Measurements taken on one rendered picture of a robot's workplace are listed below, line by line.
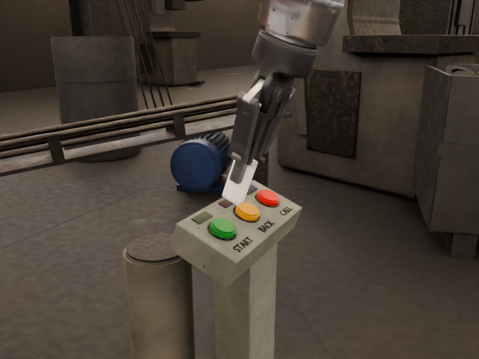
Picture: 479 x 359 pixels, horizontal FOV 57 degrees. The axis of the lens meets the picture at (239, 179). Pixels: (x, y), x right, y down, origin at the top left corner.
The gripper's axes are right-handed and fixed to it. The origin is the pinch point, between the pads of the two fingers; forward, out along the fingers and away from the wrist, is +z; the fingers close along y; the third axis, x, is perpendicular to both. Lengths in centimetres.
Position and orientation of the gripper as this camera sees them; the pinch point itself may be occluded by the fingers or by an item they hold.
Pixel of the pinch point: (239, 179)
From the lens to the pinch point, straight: 61.8
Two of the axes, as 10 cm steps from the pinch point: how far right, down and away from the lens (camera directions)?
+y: -5.0, 2.7, -8.2
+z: -3.0, 8.4, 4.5
